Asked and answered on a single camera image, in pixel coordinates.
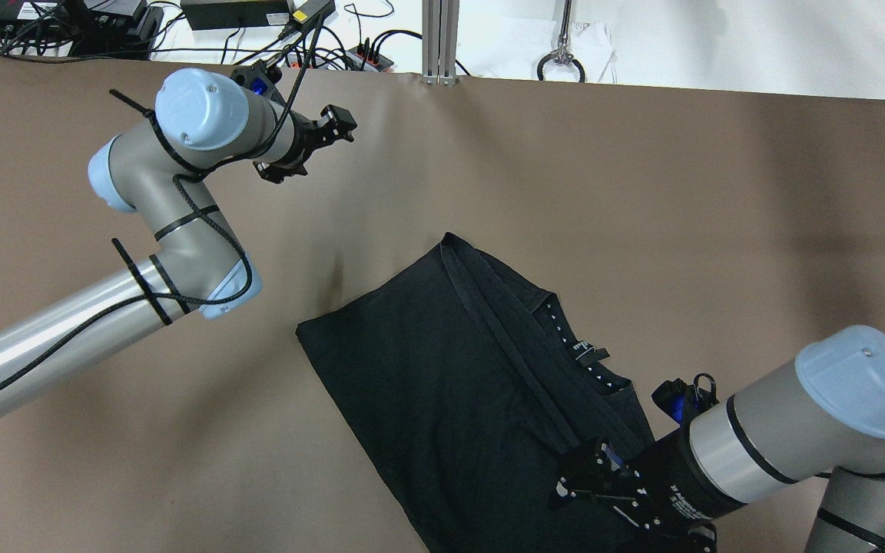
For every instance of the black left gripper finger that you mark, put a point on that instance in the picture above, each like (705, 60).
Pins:
(337, 124)
(277, 172)

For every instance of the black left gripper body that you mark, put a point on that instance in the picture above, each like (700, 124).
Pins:
(303, 138)

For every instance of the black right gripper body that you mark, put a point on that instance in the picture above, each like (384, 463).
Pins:
(669, 478)

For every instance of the black graphic t-shirt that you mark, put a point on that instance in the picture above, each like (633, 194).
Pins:
(465, 386)

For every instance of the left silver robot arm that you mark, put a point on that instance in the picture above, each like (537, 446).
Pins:
(126, 230)

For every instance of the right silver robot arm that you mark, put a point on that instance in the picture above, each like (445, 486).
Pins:
(821, 415)

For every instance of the power strip with red switches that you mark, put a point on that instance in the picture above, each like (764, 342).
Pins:
(357, 59)

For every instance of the black electronics box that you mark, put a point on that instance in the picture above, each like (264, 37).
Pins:
(113, 29)

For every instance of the aluminium frame post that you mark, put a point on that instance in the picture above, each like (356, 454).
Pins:
(439, 42)

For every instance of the black ring metal tool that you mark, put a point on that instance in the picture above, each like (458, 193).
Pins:
(561, 54)

